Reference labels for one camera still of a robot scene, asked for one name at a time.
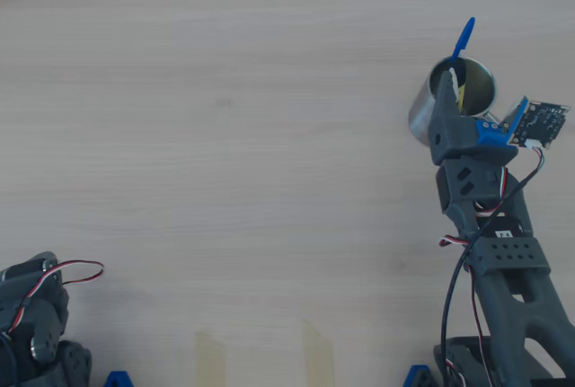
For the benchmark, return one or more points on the grey camera-carrying gripper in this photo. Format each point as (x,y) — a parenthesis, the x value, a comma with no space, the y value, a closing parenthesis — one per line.
(451,135)

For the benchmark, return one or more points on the blue ballpoint pen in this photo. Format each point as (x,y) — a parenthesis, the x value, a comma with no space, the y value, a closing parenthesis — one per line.
(465,37)

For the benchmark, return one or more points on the wrist camera board blue mount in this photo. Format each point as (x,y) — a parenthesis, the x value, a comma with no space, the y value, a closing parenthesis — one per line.
(539,122)

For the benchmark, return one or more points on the yellow highlighter with black cap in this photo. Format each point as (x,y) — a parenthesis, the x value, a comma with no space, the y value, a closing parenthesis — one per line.
(461,99)

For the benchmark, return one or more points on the yellow masking tape strip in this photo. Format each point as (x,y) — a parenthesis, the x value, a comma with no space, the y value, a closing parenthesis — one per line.
(319,360)
(210,360)

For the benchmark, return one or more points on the perforated blue base plate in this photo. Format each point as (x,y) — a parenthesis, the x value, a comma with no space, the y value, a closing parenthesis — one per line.
(119,380)

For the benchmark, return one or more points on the small blue base plate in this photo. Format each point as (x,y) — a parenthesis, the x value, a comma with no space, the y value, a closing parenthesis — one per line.
(418,378)

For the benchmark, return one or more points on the grey camera-carrying robot arm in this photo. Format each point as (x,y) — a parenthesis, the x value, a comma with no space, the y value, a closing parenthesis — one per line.
(507,261)

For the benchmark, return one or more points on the silver metal cup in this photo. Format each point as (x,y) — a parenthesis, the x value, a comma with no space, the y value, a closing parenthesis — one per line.
(418,111)

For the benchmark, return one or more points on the grey camera-less robot arm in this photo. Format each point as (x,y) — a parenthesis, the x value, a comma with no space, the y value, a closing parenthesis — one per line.
(45,315)

